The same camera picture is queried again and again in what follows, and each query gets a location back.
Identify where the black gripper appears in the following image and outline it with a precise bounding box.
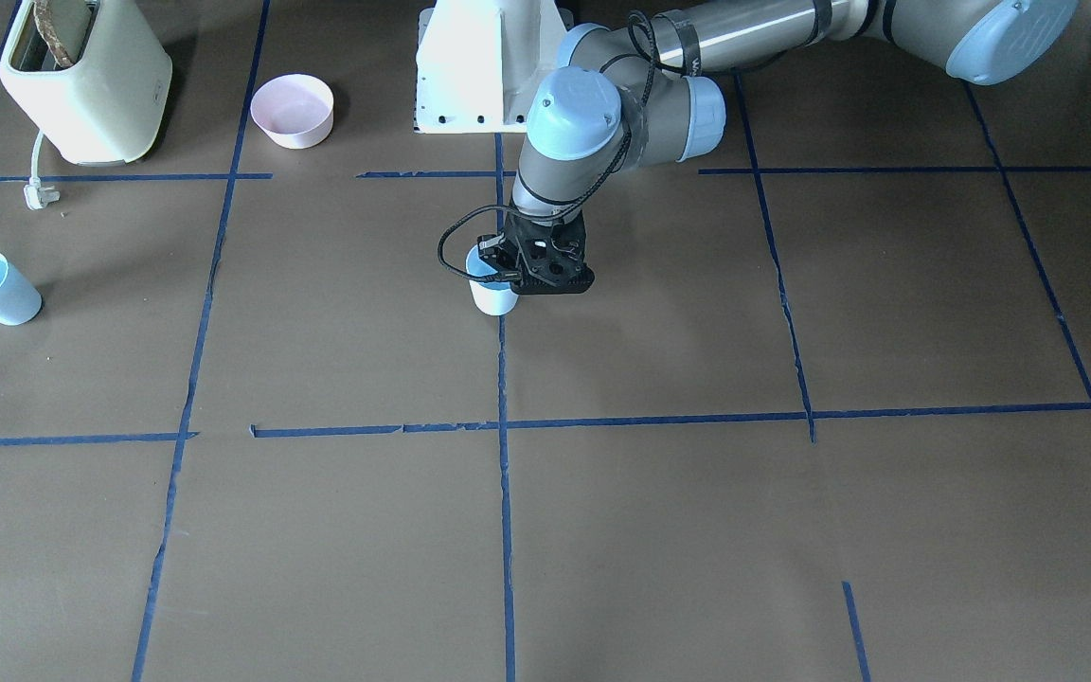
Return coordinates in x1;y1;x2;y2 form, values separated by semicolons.
494;212;595;296

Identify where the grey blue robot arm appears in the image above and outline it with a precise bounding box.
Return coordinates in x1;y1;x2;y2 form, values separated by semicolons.
469;1;1078;296

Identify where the pink bowl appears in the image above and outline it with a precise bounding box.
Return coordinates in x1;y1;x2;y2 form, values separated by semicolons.
248;74;336;149

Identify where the cream toaster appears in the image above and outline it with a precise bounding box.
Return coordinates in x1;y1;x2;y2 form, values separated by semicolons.
0;1;173;167

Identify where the bread slice in toaster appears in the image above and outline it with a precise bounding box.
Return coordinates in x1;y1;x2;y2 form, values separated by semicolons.
33;0;95;69

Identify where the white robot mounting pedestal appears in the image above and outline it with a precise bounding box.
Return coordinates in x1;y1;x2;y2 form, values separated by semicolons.
413;1;575;135

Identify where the white toaster plug cable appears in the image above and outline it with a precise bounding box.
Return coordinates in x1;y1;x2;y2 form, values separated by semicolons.
24;131;62;211

